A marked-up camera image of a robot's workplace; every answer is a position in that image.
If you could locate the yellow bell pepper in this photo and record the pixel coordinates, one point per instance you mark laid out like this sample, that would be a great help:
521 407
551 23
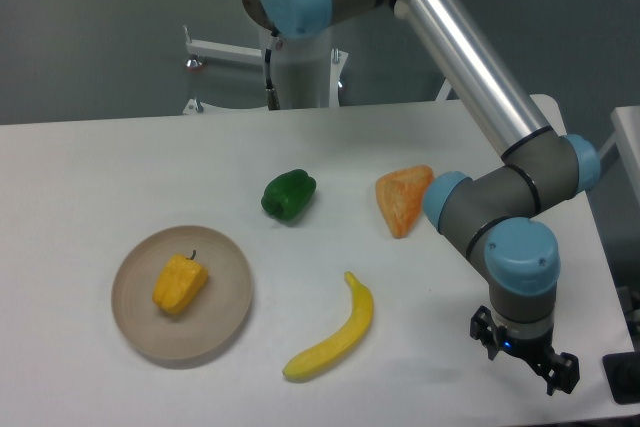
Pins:
178 283

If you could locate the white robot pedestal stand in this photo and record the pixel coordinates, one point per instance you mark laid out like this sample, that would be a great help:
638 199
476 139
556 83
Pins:
350 65

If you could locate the beige round plate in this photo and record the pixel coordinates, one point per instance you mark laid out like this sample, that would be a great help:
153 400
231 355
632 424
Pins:
209 324

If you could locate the yellow banana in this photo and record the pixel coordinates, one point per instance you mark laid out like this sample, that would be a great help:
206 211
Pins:
326 354

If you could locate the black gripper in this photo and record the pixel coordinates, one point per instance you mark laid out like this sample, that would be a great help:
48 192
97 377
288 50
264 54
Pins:
530 342

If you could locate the white side table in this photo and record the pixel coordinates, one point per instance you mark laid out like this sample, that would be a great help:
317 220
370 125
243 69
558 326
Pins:
623 144

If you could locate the black box at right edge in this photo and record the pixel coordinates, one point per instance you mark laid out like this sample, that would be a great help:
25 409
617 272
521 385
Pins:
622 373

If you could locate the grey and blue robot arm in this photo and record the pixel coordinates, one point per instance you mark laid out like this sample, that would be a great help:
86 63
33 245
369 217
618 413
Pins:
491 221

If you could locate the orange toast sandwich triangle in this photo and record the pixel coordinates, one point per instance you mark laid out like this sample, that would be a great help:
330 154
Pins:
399 195

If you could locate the green bell pepper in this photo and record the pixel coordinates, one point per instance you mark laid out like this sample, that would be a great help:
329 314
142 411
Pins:
285 197

